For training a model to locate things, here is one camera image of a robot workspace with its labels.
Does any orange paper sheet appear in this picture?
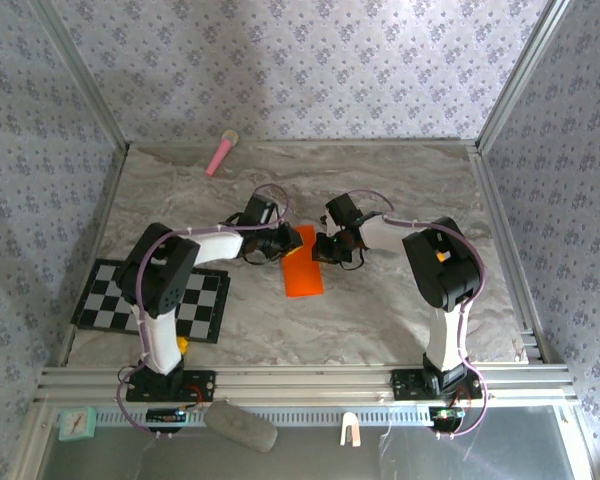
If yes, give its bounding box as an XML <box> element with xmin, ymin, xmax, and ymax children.
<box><xmin>281</xmin><ymin>224</ymin><xmax>326</xmax><ymax>300</ymax></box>

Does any black and grey checkerboard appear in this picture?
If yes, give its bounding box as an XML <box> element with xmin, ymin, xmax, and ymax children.
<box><xmin>71</xmin><ymin>258</ymin><xmax>231</xmax><ymax>345</ymax></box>

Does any pink toy microphone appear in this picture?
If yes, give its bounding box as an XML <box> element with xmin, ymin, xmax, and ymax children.
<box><xmin>204</xmin><ymin>129</ymin><xmax>240</xmax><ymax>178</ymax></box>

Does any white plastic hook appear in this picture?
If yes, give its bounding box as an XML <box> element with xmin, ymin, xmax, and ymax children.
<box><xmin>339</xmin><ymin>412</ymin><xmax>362</xmax><ymax>446</ymax></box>

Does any grey oval stone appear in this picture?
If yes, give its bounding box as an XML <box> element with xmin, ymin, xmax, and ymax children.
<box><xmin>203</xmin><ymin>399</ymin><xmax>279</xmax><ymax>454</ymax></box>

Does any left circuit board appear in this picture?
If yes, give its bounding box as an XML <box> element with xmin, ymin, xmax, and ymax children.
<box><xmin>146</xmin><ymin>407</ymin><xmax>189</xmax><ymax>434</ymax></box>

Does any circuit board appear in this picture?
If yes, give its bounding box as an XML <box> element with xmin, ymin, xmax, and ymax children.
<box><xmin>428</xmin><ymin>405</ymin><xmax>466</xmax><ymax>432</ymax></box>
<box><xmin>146</xmin><ymin>407</ymin><xmax>189</xmax><ymax>434</ymax></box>

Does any right circuit board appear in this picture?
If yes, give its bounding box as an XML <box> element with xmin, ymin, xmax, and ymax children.
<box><xmin>428</xmin><ymin>405</ymin><xmax>466</xmax><ymax>432</ymax></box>

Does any shiny steel plate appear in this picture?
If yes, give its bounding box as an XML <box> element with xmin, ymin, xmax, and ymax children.
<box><xmin>34</xmin><ymin>405</ymin><xmax>581</xmax><ymax>480</ymax></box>

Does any mint green clock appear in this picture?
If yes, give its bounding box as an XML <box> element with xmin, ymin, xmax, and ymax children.
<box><xmin>57</xmin><ymin>405</ymin><xmax>98</xmax><ymax>442</ymax></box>

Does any aluminium back rail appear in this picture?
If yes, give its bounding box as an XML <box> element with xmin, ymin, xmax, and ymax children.
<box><xmin>128</xmin><ymin>138</ymin><xmax>477</xmax><ymax>149</ymax></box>

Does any aluminium front rail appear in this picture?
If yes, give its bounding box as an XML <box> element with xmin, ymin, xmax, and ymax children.
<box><xmin>33</xmin><ymin>364</ymin><xmax>579</xmax><ymax>404</ymax></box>

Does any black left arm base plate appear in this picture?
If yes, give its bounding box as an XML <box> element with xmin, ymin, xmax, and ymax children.
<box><xmin>125</xmin><ymin>369</ymin><xmax>216</xmax><ymax>402</ymax></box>

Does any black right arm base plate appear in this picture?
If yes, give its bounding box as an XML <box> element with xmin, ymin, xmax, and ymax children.
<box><xmin>390</xmin><ymin>368</ymin><xmax>483</xmax><ymax>401</ymax></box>

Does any aluminium side rail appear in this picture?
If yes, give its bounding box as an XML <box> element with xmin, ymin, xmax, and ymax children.
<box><xmin>467</xmin><ymin>142</ymin><xmax>551</xmax><ymax>365</ymax></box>
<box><xmin>54</xmin><ymin>144</ymin><xmax>131</xmax><ymax>369</ymax></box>

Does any slotted grey cable duct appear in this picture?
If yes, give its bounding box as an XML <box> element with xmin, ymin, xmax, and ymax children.
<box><xmin>94</xmin><ymin>404</ymin><xmax>431</xmax><ymax>427</ymax></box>

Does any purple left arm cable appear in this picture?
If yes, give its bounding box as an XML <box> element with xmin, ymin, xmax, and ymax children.
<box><xmin>115</xmin><ymin>183</ymin><xmax>290</xmax><ymax>441</ymax></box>

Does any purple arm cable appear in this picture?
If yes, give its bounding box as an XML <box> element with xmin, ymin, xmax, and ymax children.
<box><xmin>115</xmin><ymin>183</ymin><xmax>290</xmax><ymax>441</ymax></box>
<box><xmin>327</xmin><ymin>187</ymin><xmax>491</xmax><ymax>441</ymax></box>

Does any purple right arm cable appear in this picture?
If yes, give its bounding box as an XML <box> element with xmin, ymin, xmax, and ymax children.
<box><xmin>327</xmin><ymin>187</ymin><xmax>491</xmax><ymax>441</ymax></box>

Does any aluminium frame post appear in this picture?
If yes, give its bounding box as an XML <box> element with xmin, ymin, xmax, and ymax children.
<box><xmin>29</xmin><ymin>0</ymin><xmax>131</xmax><ymax>151</ymax></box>
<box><xmin>474</xmin><ymin>0</ymin><xmax>574</xmax><ymax>154</ymax></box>

